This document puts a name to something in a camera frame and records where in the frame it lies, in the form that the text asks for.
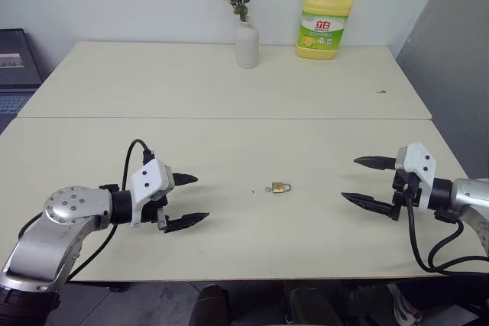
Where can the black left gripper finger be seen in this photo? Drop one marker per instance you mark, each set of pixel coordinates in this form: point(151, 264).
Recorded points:
point(187, 221)
point(185, 179)

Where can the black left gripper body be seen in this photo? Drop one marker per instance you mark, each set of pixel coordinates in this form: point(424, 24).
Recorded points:
point(154, 211)

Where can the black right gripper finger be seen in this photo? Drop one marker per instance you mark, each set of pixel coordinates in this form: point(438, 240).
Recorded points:
point(376, 162)
point(372, 204)

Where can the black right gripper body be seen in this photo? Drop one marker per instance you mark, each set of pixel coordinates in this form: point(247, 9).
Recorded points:
point(401, 188)

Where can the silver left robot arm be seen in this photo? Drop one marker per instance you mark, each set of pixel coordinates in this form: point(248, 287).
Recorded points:
point(57, 223)

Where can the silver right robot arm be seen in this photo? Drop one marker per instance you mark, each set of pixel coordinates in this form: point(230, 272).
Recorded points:
point(468, 198)

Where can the dark rounded shape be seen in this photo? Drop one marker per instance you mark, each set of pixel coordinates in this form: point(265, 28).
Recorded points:
point(210, 305)
point(309, 305)

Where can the small brass padlock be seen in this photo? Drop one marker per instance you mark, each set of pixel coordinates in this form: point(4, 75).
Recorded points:
point(278, 188)

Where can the white and red shoe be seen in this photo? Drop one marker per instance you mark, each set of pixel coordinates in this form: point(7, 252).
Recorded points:
point(405, 305)

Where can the grey partition panel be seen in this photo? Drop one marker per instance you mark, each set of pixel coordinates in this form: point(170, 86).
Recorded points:
point(451, 55)

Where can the yellow detergent pump bottle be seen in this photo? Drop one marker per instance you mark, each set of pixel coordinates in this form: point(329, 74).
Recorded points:
point(322, 28)

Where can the white ceramic vase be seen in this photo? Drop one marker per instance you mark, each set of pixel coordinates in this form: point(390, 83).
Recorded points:
point(247, 47)

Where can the black laptop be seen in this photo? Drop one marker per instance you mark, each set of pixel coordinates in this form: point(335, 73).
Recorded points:
point(15, 62)

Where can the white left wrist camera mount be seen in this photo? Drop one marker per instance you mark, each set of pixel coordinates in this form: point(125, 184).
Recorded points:
point(147, 181)

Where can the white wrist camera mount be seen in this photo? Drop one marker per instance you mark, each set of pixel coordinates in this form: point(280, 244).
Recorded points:
point(147, 181)
point(420, 162)

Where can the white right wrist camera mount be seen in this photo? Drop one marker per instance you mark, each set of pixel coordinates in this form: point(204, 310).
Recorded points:
point(420, 162)

